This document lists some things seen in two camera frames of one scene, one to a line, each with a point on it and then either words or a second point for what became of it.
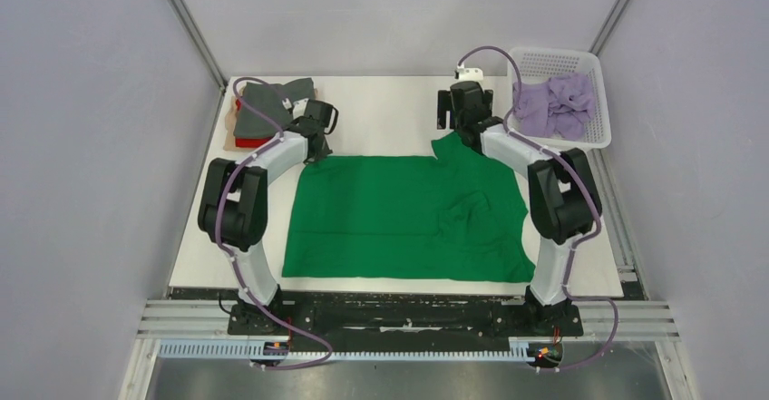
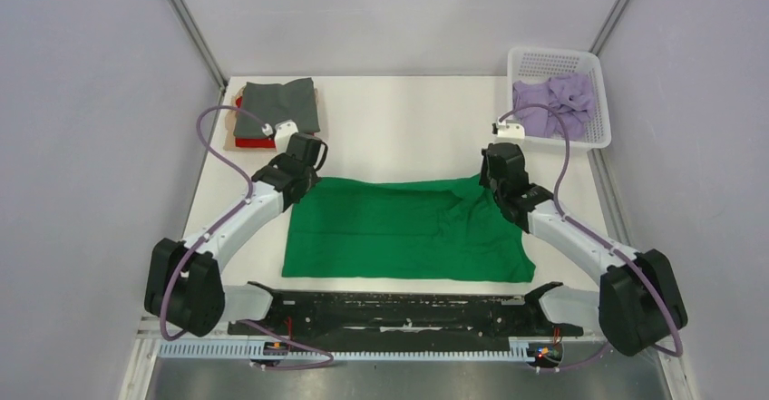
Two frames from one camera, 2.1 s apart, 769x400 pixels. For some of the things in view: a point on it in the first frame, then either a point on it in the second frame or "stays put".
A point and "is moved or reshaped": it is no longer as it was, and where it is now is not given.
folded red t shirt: x=250 y=141 stays put
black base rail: x=316 y=315 stays put
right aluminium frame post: x=618 y=8 stays put
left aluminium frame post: x=190 y=24 stays put
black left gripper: x=326 y=151 → x=314 y=178
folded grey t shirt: x=276 y=100 stays put
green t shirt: x=456 y=217 is moved or reshaped
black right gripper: x=446 y=105 → x=484 y=180
